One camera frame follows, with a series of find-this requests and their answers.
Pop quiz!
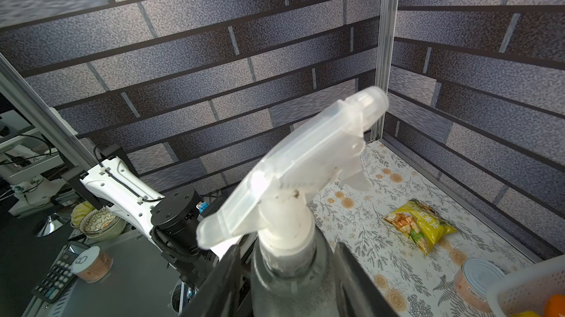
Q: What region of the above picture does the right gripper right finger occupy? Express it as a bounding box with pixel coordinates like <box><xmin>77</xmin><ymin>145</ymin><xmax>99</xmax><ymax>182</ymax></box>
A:
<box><xmin>333</xmin><ymin>242</ymin><xmax>397</xmax><ymax>317</ymax></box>

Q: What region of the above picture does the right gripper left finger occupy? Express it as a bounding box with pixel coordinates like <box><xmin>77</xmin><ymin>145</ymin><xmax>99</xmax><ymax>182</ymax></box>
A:
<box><xmin>180</xmin><ymin>245</ymin><xmax>241</xmax><ymax>317</ymax></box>

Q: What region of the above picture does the grey translucent spray bottle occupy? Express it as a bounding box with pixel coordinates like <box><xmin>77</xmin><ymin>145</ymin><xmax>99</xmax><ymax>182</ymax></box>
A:
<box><xmin>251</xmin><ymin>228</ymin><xmax>338</xmax><ymax>316</ymax></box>

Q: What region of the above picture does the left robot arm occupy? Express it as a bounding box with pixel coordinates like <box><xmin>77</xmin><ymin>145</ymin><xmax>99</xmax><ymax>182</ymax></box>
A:
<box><xmin>63</xmin><ymin>145</ymin><xmax>218</xmax><ymax>288</ymax></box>

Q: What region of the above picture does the yellow snack bag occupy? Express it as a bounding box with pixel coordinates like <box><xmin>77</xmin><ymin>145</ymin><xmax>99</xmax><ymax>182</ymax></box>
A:
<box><xmin>384</xmin><ymin>199</ymin><xmax>458</xmax><ymax>255</ymax></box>

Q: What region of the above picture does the tin can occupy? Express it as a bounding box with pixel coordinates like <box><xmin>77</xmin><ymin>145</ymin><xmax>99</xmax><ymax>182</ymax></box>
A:
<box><xmin>454</xmin><ymin>258</ymin><xmax>506</xmax><ymax>313</ymax></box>

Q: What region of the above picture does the cream ceramic bowl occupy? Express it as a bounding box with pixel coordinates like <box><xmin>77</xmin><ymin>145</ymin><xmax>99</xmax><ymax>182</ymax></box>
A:
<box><xmin>71</xmin><ymin>202</ymin><xmax>126</xmax><ymax>242</ymax></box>

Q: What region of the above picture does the white plastic basket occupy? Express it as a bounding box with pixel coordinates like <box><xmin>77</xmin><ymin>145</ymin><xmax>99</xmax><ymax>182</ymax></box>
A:
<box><xmin>487</xmin><ymin>255</ymin><xmax>564</xmax><ymax>316</ymax></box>

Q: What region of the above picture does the black calculator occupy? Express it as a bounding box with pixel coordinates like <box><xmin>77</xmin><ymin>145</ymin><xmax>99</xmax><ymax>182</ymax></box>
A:
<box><xmin>32</xmin><ymin>241</ymin><xmax>90</xmax><ymax>303</ymax></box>

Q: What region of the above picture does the left aluminium frame post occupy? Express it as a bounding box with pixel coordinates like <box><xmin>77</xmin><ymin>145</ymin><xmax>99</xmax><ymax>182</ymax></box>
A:
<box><xmin>1</xmin><ymin>55</ymin><xmax>98</xmax><ymax>171</ymax></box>

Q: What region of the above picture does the aluminium frame post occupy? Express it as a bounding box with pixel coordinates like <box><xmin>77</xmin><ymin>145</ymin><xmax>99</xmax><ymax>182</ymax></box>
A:
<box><xmin>1</xmin><ymin>55</ymin><xmax>98</xmax><ymax>171</ymax></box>
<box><xmin>371</xmin><ymin>0</ymin><xmax>399</xmax><ymax>141</ymax></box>

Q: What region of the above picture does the right aluminium frame post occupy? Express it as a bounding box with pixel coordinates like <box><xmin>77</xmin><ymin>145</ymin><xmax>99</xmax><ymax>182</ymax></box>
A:
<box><xmin>371</xmin><ymin>0</ymin><xmax>399</xmax><ymax>141</ymax></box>

